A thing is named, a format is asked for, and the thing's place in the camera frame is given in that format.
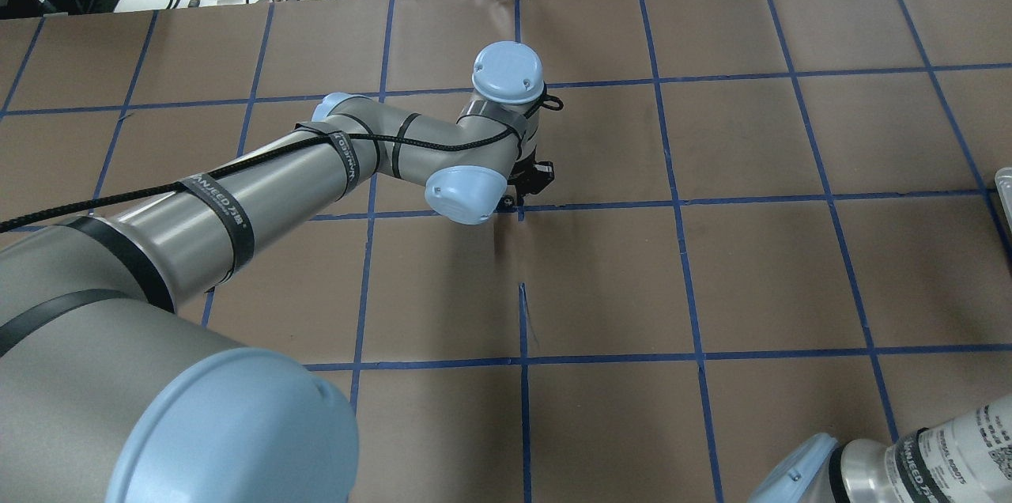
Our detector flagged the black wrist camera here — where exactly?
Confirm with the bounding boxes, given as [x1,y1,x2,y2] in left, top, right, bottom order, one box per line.
[527,161,554,195]

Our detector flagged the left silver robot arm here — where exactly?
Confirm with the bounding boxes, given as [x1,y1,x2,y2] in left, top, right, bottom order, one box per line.
[2,41,553,502]

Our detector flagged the ribbed metal tray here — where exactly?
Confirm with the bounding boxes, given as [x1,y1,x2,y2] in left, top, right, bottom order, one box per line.
[994,165,1012,221]

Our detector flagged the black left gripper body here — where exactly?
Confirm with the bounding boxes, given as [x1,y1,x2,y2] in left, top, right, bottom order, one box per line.
[507,149,538,200]

